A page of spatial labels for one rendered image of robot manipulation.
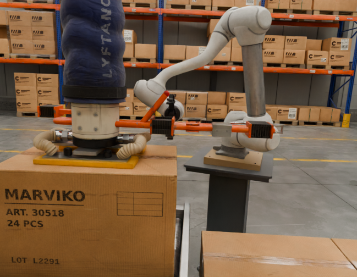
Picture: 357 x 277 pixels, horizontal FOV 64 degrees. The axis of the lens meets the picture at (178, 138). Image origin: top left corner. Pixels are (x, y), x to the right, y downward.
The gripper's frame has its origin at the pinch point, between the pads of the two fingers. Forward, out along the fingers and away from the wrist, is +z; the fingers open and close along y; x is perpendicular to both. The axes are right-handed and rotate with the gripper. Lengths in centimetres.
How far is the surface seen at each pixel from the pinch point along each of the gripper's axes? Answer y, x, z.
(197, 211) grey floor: 108, -19, -135
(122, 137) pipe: 5.2, 15.9, 15.8
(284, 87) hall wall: 3, -313, -849
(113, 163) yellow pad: 11.3, 16.0, 28.4
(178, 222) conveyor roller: 53, -5, -11
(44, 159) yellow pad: 11.2, 39.5, 28.2
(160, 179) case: 14.7, 0.0, 32.3
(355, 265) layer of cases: 53, -77, 14
